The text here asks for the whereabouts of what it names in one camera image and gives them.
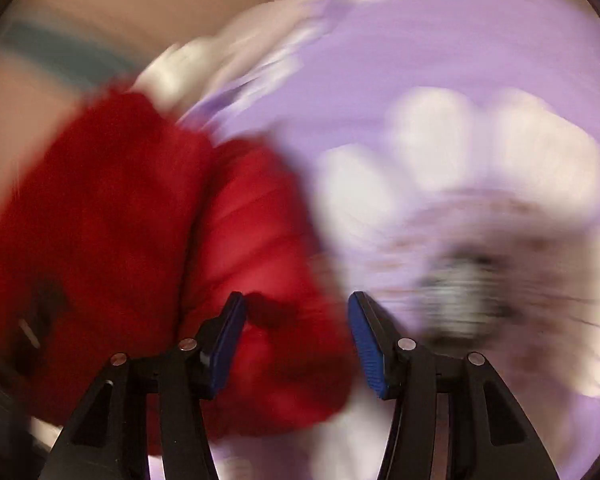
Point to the white fluffy blanket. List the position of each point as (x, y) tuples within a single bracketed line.
[(180, 72)]

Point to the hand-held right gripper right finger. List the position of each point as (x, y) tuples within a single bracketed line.
[(367, 344)]

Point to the red quilted jacket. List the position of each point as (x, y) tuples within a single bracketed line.
[(145, 240)]

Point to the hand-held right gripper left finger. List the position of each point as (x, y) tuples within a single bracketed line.
[(226, 347)]

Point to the purple floral bed sheet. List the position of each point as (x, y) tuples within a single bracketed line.
[(430, 135)]

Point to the teal curtain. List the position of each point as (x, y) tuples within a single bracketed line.
[(55, 52)]

